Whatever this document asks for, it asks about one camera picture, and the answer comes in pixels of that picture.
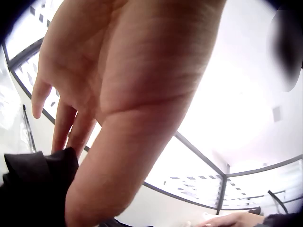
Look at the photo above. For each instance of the person's right fingers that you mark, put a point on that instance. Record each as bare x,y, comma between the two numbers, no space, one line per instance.
219,222

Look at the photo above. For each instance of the person's left hand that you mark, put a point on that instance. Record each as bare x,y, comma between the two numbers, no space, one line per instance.
132,61

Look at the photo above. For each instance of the person's right hand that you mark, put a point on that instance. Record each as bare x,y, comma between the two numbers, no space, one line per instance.
236,220

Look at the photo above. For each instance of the person's left little finger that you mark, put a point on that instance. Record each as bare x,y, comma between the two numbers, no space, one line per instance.
39,99

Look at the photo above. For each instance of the person's left thumb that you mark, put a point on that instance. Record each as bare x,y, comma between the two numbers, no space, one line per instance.
118,160

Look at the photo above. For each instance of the white wall vent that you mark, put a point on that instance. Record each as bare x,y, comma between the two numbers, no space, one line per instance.
276,114

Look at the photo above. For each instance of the black curved bar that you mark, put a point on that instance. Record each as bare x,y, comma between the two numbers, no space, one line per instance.
277,201

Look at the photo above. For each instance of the person's left ring finger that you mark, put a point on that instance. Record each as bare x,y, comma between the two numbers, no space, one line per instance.
62,125

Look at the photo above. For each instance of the person's left middle finger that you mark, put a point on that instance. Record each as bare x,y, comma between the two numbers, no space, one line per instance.
81,134

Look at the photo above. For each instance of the black cloth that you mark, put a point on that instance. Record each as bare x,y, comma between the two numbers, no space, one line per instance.
35,186

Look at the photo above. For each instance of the thin black pole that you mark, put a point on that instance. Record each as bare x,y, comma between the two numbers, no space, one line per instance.
29,127

